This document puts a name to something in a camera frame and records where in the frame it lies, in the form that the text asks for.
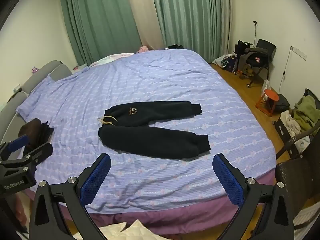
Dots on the white wall power strip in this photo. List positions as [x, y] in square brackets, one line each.
[298, 52]

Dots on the black pants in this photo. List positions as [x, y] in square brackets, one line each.
[150, 140]

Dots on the bed with purple bedspread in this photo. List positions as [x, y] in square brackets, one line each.
[162, 80]

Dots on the green curtain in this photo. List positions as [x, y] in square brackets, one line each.
[192, 17]
[100, 17]

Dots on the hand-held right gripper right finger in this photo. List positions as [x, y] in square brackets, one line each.
[228, 182]

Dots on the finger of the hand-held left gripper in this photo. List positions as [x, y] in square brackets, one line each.
[17, 143]
[41, 152]

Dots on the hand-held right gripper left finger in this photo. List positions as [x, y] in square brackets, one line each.
[96, 180]

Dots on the pink plush toy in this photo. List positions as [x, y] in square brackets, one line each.
[142, 49]

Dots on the white radiator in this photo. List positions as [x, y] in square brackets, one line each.
[306, 217]

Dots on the stack of dark folded clothes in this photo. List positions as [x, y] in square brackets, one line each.
[37, 131]

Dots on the black cloth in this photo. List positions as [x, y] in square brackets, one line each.
[175, 47]

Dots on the white quilted cloth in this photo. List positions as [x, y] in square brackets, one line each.
[135, 230]

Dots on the green cloth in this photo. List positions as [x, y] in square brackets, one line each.
[306, 112]

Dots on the white printed shopping bag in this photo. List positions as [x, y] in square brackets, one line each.
[222, 61]

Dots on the orange stool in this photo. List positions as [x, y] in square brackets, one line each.
[271, 95]

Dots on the pink and white blanket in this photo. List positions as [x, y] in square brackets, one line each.
[112, 58]

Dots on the black bag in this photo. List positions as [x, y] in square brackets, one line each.
[282, 103]

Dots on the tissue pack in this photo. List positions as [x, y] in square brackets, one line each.
[17, 88]

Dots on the small purple toy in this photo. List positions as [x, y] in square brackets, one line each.
[34, 70]

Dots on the grey padded headboard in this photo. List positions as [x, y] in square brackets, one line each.
[47, 71]

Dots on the purple pillow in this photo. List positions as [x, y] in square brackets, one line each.
[35, 97]

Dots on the white plastic bag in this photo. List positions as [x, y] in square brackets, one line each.
[265, 86]

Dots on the black folding chair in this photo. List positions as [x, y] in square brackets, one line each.
[267, 47]

